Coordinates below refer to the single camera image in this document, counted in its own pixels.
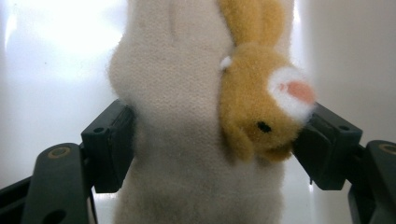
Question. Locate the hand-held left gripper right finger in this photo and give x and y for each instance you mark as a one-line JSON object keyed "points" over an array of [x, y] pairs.
{"points": [[327, 149]]}

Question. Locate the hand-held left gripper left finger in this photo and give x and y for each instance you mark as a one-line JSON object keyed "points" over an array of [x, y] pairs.
{"points": [[109, 146]]}

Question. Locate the beige glove with yellow plush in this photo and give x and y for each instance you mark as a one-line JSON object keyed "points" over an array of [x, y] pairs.
{"points": [[186, 124]]}

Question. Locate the white plastic bin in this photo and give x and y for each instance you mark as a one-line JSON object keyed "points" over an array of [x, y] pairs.
{"points": [[46, 77]]}

